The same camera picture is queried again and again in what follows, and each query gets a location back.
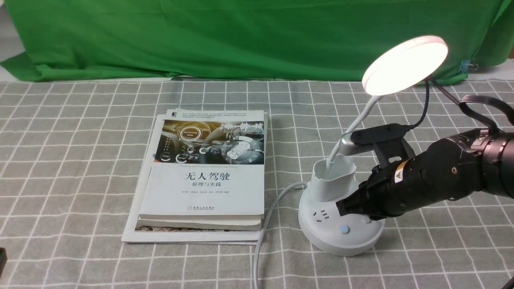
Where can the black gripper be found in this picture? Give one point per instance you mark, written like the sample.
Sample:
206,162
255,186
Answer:
448,169

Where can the white desk lamp with socket base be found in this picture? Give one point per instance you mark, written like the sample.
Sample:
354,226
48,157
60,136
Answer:
332,179

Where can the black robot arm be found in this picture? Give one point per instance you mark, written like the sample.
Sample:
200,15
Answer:
497,163

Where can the white autonomous driving book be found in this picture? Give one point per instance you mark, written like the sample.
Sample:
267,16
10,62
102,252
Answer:
209,176

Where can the blue binder clip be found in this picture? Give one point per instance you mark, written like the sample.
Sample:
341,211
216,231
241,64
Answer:
468,66

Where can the large white bottom book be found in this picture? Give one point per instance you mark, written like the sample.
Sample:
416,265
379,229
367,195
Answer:
132,224

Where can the dark object at left edge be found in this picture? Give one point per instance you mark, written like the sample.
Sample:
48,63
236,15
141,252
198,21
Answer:
3,260

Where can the green backdrop cloth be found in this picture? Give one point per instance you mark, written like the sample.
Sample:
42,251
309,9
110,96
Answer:
336,40

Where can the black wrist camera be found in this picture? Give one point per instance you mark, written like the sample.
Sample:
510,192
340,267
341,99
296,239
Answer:
386,141

